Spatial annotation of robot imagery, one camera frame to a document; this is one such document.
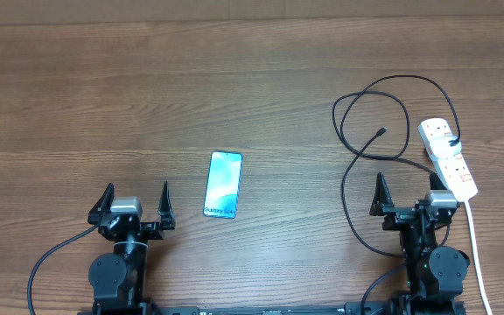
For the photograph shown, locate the white power strip cord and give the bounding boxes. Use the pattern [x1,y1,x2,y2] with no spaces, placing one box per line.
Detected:
[464,200,494,315]

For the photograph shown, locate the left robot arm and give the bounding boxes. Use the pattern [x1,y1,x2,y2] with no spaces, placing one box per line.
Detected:
[87,182,175,314]

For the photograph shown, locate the Samsung Galaxy smartphone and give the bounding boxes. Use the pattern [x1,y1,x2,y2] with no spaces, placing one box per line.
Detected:
[203,151,243,219]

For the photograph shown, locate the black USB-C charging cable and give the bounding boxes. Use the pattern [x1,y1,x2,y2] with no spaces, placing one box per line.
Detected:
[332,74,462,258]

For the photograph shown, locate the white power strip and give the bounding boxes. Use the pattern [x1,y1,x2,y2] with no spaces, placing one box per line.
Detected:
[418,118,478,203]

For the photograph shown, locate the white charger plug adapter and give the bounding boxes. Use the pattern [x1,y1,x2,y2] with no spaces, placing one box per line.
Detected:
[427,135,462,160]

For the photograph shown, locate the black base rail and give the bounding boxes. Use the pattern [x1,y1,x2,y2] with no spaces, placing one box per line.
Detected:
[77,302,466,315]

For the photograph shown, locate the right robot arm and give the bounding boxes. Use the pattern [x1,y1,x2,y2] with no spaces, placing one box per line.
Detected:
[360,172,470,315]

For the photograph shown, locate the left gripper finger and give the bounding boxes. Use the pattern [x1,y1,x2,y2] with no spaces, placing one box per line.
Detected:
[88,183,115,215]
[157,181,175,223]

